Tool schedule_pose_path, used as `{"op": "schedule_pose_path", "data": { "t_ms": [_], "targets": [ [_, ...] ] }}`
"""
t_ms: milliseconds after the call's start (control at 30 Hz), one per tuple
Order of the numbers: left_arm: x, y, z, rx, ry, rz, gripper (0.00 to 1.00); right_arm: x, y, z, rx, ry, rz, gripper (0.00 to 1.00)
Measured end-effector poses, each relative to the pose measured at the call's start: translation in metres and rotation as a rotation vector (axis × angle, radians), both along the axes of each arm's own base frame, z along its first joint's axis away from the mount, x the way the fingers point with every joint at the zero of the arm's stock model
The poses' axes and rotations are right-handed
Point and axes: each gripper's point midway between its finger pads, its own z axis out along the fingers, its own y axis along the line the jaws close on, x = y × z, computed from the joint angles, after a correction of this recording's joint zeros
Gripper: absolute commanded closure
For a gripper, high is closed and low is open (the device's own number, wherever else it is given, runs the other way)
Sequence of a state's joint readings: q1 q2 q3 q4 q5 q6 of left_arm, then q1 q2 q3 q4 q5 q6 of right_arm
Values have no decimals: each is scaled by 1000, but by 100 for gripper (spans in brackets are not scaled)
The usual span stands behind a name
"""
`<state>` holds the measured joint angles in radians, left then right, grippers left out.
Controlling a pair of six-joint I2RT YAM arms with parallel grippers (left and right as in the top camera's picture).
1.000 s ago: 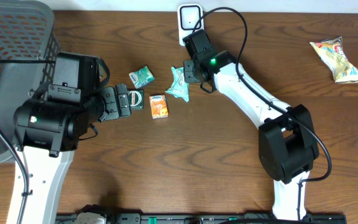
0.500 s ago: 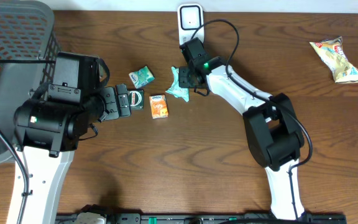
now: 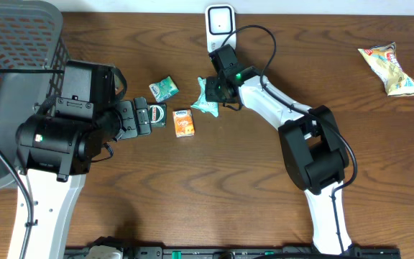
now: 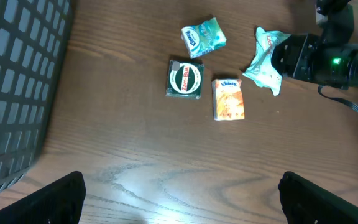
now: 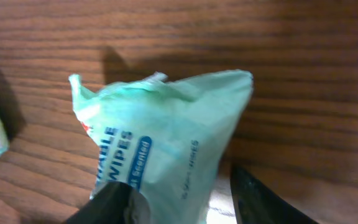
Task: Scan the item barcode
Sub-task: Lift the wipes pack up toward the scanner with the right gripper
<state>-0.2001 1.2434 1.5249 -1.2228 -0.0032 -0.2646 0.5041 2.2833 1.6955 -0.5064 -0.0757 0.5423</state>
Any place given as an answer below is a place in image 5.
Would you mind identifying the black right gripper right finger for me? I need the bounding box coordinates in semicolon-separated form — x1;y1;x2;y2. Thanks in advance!
230;166;317;224

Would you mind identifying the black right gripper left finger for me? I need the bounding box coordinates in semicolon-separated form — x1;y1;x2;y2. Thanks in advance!
63;182;150;224

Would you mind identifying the teal wet wipes pack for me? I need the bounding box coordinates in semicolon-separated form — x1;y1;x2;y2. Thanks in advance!
69;70;253;224

